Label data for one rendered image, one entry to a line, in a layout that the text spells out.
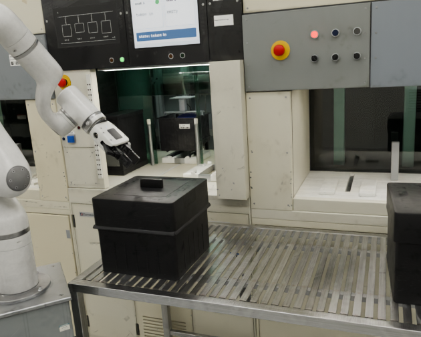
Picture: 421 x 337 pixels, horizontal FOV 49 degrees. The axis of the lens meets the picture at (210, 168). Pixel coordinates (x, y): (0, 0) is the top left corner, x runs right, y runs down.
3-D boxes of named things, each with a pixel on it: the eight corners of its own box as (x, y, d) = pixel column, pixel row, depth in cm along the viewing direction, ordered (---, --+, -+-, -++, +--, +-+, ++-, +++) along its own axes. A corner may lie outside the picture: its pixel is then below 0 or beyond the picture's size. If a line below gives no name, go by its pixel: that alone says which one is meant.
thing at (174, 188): (91, 229, 146) (86, 189, 142) (138, 200, 172) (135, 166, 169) (175, 236, 135) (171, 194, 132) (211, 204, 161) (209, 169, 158)
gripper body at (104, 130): (92, 119, 147) (116, 143, 146) (110, 114, 156) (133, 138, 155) (81, 135, 150) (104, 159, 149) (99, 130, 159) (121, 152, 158)
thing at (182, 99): (159, 157, 251) (154, 99, 244) (174, 150, 270) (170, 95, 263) (200, 158, 243) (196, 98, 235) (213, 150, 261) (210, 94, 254)
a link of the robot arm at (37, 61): (-4, 76, 131) (65, 143, 151) (39, 40, 133) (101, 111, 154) (-10, 67, 137) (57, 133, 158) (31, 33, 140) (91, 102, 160)
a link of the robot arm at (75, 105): (77, 127, 148) (98, 107, 150) (49, 99, 150) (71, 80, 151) (83, 133, 157) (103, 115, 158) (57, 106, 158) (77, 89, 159)
